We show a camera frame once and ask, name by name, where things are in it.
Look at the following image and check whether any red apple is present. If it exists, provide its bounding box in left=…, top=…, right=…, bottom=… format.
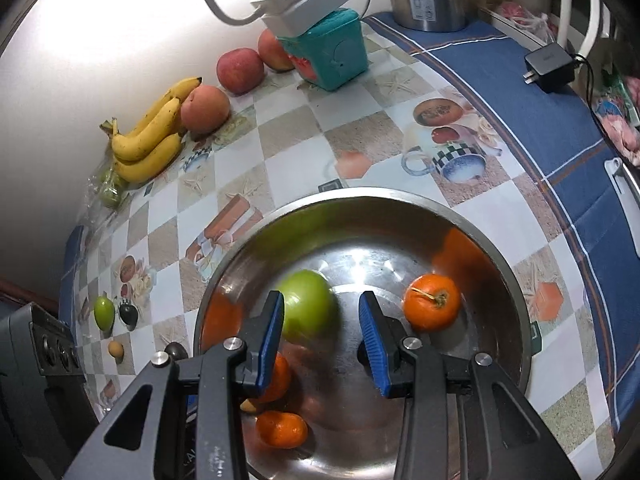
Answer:
left=257, top=29, right=296, bottom=72
left=216, top=48, right=266, bottom=95

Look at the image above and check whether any yellow banana bunch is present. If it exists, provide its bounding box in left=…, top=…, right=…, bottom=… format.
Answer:
left=100, top=76, right=203, bottom=184

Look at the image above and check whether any floral printed packet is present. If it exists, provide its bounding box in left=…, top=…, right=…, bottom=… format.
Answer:
left=592, top=75, right=640, bottom=166

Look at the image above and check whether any teal plastic box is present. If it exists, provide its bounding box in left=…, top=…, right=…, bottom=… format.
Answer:
left=277, top=7, right=370, bottom=92

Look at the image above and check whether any orange tangerine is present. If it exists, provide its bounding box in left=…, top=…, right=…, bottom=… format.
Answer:
left=252, top=351, right=292, bottom=405
left=255, top=410, right=309, bottom=450

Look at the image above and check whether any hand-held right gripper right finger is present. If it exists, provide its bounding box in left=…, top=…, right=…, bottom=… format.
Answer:
left=358, top=290, right=583, bottom=480

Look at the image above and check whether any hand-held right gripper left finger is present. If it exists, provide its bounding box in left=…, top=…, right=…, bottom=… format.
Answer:
left=62, top=289, right=286, bottom=480

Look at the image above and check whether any pale orange peach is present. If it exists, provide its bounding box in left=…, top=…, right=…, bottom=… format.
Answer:
left=180, top=85, right=232, bottom=136

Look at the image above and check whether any black power adapter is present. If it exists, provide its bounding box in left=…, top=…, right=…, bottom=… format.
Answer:
left=523, top=43, right=577, bottom=94

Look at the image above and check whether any black adapter cable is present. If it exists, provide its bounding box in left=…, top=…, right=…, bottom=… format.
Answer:
left=572, top=52, right=608, bottom=98

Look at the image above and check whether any round steel basin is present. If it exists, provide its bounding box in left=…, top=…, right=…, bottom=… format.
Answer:
left=192, top=187, right=533, bottom=480

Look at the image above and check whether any tangerine with stem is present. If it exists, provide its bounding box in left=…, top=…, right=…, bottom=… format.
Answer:
left=403, top=273, right=462, bottom=332

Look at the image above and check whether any round green jujube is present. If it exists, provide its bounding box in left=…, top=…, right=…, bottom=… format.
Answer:
left=274, top=269, right=335, bottom=343

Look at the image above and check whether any oval green jujube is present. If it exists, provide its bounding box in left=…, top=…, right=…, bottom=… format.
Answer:
left=93, top=296, right=116, bottom=332

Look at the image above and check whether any pink plastic bag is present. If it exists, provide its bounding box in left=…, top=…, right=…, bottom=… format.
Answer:
left=492, top=0, right=556, bottom=41

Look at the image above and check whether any clear bag of green fruit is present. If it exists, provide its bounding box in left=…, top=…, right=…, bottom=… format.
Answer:
left=80, top=155, right=133, bottom=221

